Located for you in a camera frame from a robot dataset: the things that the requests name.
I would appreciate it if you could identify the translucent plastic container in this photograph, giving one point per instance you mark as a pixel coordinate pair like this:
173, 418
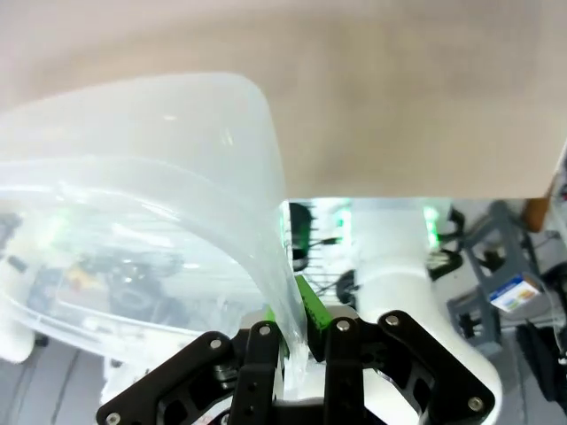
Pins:
155, 155

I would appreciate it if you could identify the blue and white carton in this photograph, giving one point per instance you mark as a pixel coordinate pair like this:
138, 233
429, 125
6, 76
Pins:
516, 294

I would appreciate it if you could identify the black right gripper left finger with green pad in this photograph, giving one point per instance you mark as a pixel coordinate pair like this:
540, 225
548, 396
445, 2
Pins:
257, 354

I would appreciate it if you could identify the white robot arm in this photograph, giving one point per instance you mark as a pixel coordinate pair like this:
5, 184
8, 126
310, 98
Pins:
390, 248

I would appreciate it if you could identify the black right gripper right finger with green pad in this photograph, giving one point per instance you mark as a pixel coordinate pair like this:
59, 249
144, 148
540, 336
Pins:
345, 354

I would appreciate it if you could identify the grey plastic step stool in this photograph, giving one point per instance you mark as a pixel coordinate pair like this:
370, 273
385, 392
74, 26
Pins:
487, 265

